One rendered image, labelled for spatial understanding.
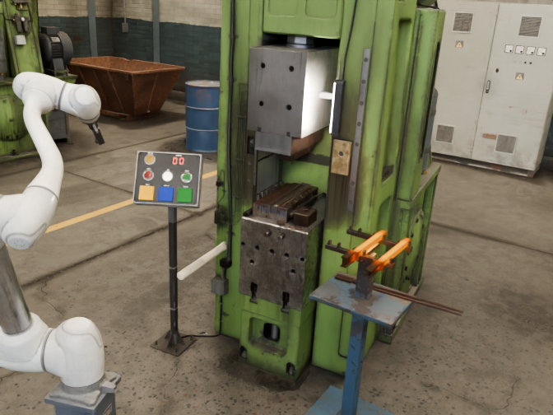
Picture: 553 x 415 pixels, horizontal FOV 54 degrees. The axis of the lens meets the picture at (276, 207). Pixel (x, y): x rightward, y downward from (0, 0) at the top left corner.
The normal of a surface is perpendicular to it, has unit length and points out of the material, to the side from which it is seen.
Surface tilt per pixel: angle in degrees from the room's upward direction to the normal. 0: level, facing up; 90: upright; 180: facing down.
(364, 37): 90
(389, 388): 0
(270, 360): 89
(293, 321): 90
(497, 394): 0
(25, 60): 79
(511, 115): 90
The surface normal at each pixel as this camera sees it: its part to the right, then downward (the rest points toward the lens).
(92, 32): 0.83, 0.24
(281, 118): -0.44, 0.29
